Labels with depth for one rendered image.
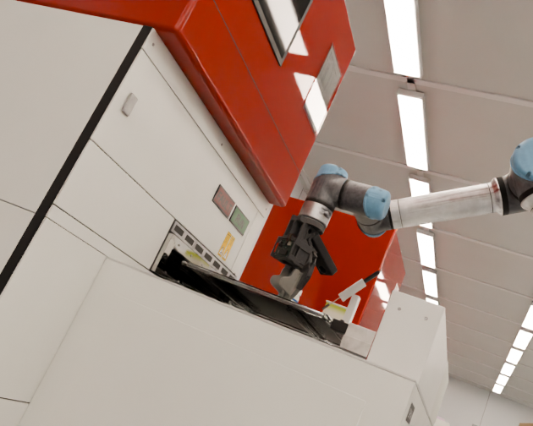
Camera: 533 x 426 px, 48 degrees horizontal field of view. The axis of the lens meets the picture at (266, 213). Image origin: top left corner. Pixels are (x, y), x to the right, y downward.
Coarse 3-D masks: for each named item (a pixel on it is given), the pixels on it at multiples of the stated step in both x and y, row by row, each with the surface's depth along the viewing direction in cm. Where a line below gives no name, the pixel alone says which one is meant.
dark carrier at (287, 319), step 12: (204, 276) 143; (216, 288) 154; (228, 288) 144; (240, 288) 136; (252, 300) 145; (264, 300) 137; (264, 312) 157; (276, 312) 147; (300, 312) 130; (288, 324) 158; (312, 324) 139; (324, 324) 132; (324, 336) 151; (336, 336) 142
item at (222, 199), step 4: (220, 188) 151; (220, 192) 151; (224, 192) 153; (216, 196) 150; (220, 196) 152; (224, 196) 154; (216, 200) 151; (220, 200) 153; (224, 200) 155; (228, 200) 157; (220, 204) 153; (224, 204) 155; (228, 204) 157; (232, 204) 159; (224, 208) 156; (228, 208) 158; (232, 208) 160; (224, 212) 156; (228, 212) 159
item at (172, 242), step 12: (168, 240) 135; (180, 240) 139; (168, 252) 136; (180, 252) 140; (192, 252) 145; (156, 264) 133; (204, 264) 153; (168, 276) 139; (192, 288) 151; (228, 300) 172
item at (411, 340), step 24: (384, 312) 105; (408, 312) 104; (432, 312) 102; (384, 336) 103; (408, 336) 102; (432, 336) 101; (384, 360) 102; (408, 360) 100; (432, 360) 110; (432, 384) 126
